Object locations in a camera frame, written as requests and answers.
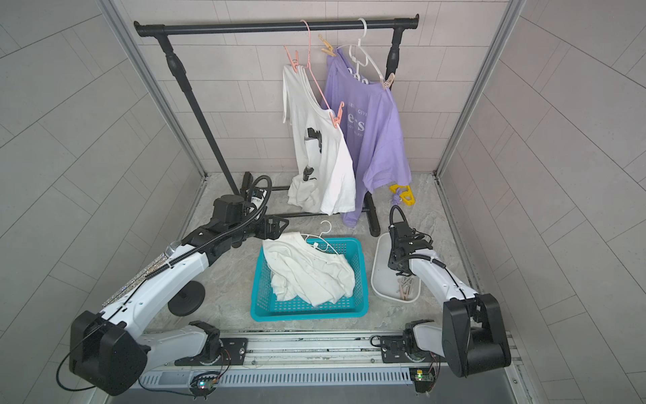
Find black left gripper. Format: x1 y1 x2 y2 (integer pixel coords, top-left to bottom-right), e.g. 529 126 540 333
227 210 290 243

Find white plastic hanger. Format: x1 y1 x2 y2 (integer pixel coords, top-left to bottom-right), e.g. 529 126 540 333
340 18 387 89
301 220 339 255

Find white garment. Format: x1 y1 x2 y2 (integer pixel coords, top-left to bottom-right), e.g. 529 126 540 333
283 66 356 215
262 232 356 307

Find pink clothespin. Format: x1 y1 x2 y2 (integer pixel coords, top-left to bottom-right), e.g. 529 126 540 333
330 101 345 129
284 45 300 73
382 72 395 89

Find purple t-shirt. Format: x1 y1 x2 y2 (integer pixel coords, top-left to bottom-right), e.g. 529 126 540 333
325 48 411 227

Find pink wire hanger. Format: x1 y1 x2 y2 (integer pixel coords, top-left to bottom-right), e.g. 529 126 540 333
298 19 340 127

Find beige clothespin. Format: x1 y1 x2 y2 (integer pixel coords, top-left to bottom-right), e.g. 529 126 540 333
318 35 336 57

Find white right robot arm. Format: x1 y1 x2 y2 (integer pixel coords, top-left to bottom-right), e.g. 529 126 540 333
388 221 511 377

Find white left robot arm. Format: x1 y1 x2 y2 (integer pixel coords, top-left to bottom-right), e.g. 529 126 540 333
64 195 289 396

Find yellow plastic triangle toy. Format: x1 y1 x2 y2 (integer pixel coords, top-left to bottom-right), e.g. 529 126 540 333
389 184 416 206

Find white plastic clothespin tray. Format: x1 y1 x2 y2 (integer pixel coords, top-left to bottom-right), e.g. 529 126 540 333
370 233 422 304

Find teal plastic laundry basket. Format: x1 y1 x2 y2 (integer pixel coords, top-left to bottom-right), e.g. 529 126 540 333
251 237 368 323

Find silver microphone head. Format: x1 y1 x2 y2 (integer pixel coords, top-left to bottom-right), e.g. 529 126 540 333
164 241 181 258

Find black round base stand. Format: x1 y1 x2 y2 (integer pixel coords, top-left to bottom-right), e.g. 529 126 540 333
168 280 206 316

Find right circuit board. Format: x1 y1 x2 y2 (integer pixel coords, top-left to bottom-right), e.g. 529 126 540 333
409 367 438 394

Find circuit board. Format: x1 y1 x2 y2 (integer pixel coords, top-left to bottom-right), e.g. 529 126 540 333
189 372 220 400
409 367 438 394

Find left circuit board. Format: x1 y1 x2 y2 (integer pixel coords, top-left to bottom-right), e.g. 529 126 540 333
189 372 220 400

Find black metal clothes rack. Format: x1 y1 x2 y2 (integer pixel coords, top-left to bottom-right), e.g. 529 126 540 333
133 13 421 238

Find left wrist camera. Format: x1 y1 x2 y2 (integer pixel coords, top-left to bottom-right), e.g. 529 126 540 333
248 188 267 208

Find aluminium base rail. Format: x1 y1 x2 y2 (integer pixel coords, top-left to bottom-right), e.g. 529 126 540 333
90 331 521 390

